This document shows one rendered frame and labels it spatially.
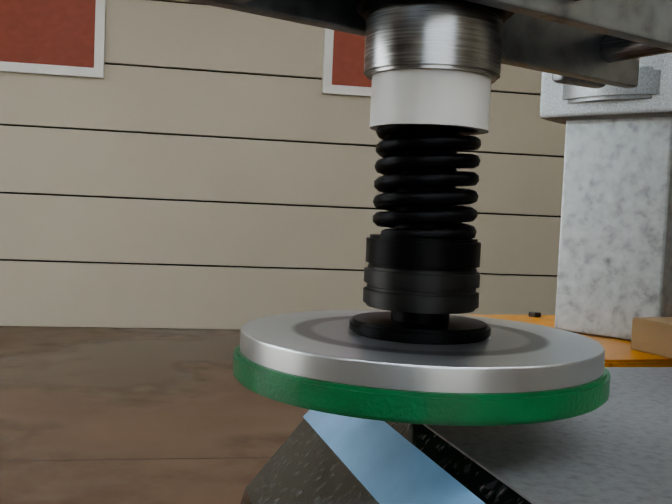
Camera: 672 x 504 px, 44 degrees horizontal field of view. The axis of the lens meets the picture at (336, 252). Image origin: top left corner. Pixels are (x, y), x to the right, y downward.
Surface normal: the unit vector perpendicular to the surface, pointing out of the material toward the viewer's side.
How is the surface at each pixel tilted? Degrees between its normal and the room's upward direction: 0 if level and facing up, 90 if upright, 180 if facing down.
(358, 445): 45
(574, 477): 0
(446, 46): 90
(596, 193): 90
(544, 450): 0
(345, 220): 90
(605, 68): 90
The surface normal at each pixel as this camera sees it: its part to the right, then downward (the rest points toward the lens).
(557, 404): 0.55, 0.07
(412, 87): -0.36, 0.04
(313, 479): -0.65, -0.73
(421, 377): -0.08, 0.05
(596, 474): 0.04, -1.00
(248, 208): 0.18, 0.06
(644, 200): -0.68, 0.01
